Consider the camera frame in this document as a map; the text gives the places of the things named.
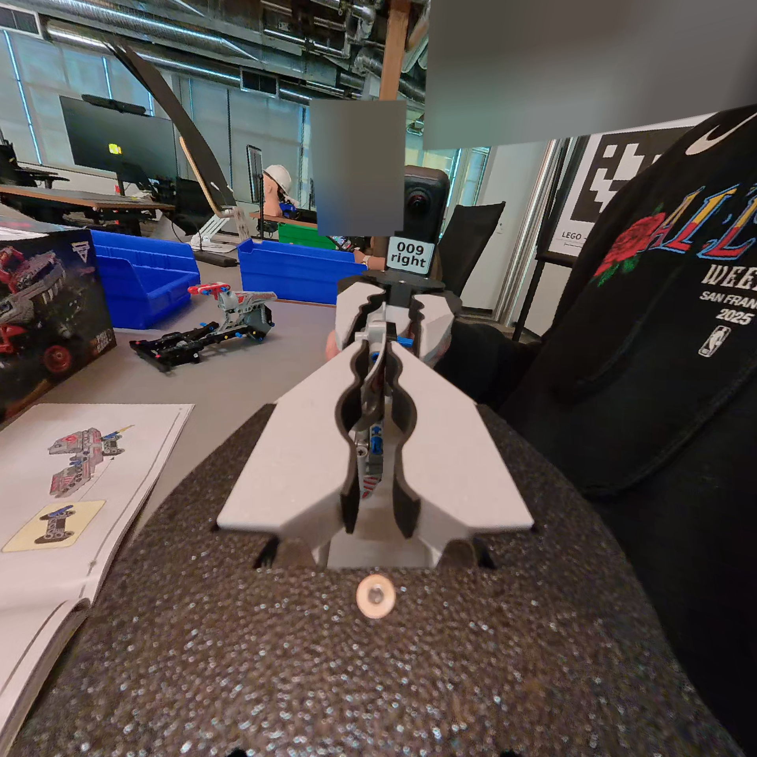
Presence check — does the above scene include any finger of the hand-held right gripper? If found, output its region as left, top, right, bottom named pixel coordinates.
left=411, top=293, right=457, bottom=370
left=334, top=278, right=389, bottom=357

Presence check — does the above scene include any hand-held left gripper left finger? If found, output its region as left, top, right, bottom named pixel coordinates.
left=216, top=340, right=379, bottom=569

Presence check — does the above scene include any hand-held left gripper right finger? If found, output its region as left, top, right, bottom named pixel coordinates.
left=378, top=340, right=536, bottom=569

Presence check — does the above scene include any grey toy brick panel assembly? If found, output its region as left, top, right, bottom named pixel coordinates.
left=349, top=349, right=404, bottom=503

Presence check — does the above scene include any wooden standing desk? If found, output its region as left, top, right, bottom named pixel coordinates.
left=0, top=185, right=175, bottom=237

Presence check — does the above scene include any blue plastic bin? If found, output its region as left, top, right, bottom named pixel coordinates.
left=89, top=229, right=201, bottom=330
left=238, top=238, right=367, bottom=305

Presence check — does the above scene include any green plastic bin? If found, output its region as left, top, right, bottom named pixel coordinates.
left=278, top=222, right=332, bottom=250

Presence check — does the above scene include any black easel stand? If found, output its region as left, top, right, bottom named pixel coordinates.
left=511, top=251, right=583, bottom=344

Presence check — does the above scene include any figure with white cap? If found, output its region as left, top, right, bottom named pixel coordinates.
left=263, top=164, right=296, bottom=220

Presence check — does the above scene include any black toy vehicle chassis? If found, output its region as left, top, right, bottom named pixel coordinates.
left=129, top=283, right=278, bottom=373

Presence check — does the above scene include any white board stand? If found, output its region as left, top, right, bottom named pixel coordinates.
left=189, top=204, right=249, bottom=254

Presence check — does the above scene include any black and white marker poster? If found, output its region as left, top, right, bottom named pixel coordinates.
left=547, top=126, right=701, bottom=259

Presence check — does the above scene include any wooden-edged board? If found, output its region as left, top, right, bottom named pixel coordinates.
left=177, top=136, right=224, bottom=216

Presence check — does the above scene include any white instruction booklet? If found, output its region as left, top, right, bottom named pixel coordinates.
left=0, top=404, right=195, bottom=740

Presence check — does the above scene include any black curved board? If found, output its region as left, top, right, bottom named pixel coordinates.
left=109, top=44, right=237, bottom=208

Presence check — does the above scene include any large black monitor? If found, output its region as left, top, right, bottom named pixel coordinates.
left=59, top=95, right=178, bottom=181

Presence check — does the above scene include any toy truck set box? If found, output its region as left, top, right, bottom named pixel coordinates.
left=0, top=222, right=116, bottom=422

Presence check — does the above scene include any black webcam bar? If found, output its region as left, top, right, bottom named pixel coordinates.
left=82, top=93, right=147, bottom=114

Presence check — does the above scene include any black office chair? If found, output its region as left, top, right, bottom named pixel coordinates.
left=0, top=142, right=70, bottom=189

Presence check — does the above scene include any wooden post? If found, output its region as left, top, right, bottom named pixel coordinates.
left=378, top=0, right=413, bottom=101

